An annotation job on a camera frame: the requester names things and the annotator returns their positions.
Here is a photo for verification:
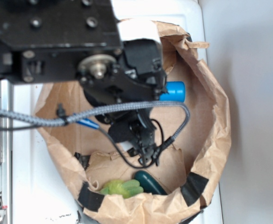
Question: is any white padded gripper finger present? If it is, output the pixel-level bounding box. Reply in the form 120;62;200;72
117;19;161;44

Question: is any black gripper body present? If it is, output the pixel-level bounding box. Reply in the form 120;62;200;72
78;40;167;107

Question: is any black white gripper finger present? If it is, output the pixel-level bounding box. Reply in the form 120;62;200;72
108;109;157;166

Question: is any blue plastic bottle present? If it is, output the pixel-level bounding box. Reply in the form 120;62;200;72
159;81;186;102

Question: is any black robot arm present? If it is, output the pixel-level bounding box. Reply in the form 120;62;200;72
0;0;167;168

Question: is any dark green toy cucumber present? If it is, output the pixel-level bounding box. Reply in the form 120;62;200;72
134;170;167;196

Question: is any green plush toy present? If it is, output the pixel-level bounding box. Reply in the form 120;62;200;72
100;179;144;199

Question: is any brown paper bag liner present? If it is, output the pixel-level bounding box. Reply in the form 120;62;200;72
39;21;231;224

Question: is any thin black wire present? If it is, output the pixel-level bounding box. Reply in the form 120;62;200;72
0;119;165;169

